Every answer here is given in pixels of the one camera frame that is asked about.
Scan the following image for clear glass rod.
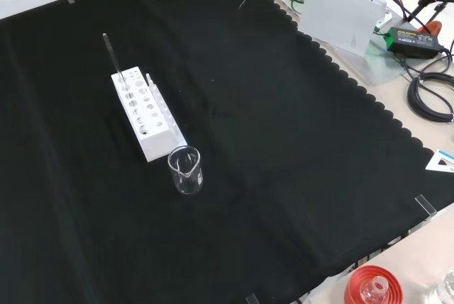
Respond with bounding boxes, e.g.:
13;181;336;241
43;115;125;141
102;33;128;90

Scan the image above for white test tube rack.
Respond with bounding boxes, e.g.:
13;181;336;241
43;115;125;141
111;66;188;163

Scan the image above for black bench cloth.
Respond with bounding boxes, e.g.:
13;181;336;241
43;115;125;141
0;0;454;304

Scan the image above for clear glass beaker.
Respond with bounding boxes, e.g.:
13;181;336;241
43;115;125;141
167;145;204;196

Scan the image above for pale board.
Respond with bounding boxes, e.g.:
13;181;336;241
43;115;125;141
299;0;388;58

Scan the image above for black power adapter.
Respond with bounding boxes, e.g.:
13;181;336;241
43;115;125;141
385;26;445;60

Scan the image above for white blue triangle ruler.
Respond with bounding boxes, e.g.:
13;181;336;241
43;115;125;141
424;148;454;174

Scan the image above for clear round-bottom flask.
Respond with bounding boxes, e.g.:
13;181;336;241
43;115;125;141
360;275;389;304

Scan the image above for orange clamp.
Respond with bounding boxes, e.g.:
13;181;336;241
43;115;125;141
416;20;443;36

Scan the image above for clear glass vessel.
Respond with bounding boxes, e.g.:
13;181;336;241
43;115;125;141
436;270;454;304

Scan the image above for clear base plate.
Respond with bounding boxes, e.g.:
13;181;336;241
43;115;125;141
272;0;407;87

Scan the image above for thin green cable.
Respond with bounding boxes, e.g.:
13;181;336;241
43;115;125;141
370;24;393;40

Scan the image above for coiled black cable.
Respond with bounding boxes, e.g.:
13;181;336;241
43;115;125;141
406;72;454;123

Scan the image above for black adapter cord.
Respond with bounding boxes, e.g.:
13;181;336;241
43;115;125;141
399;50;454;82

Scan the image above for red ribbed ring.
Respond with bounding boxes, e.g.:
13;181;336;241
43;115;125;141
348;264;404;304

